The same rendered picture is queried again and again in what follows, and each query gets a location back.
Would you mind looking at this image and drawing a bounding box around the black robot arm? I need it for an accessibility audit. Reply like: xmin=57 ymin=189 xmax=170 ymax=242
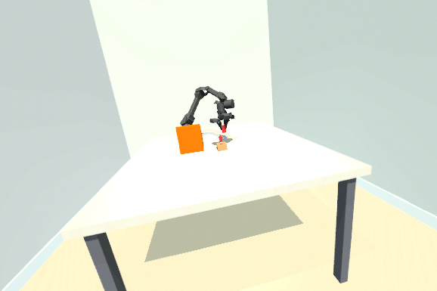
xmin=180 ymin=86 xmax=235 ymax=126

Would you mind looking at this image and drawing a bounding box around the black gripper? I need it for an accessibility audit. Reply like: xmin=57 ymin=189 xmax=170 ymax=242
xmin=209 ymin=109 xmax=235 ymax=130

